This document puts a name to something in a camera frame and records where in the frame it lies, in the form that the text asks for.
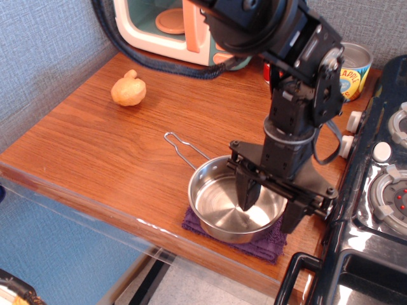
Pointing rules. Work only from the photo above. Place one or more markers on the pineapple slices can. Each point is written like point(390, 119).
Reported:
point(355, 69)

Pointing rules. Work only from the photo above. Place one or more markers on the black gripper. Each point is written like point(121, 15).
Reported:
point(285, 168)

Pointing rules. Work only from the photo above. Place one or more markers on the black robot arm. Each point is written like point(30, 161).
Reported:
point(305, 55)

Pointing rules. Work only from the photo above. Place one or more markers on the toy microwave oven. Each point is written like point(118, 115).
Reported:
point(135, 21)

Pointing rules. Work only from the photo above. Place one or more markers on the black toy stove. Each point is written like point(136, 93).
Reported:
point(364, 256)

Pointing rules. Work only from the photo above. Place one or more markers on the purple folded cloth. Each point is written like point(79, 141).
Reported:
point(268, 248)

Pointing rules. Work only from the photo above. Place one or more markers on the orange microwave plate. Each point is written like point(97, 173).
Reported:
point(171, 21)

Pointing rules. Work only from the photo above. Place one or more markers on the small metal pot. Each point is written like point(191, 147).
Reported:
point(212, 196)

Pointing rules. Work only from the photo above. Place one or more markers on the tomato sauce can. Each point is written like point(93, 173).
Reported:
point(267, 73)

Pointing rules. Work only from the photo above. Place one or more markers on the orange toy fruit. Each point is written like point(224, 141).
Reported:
point(129, 90)

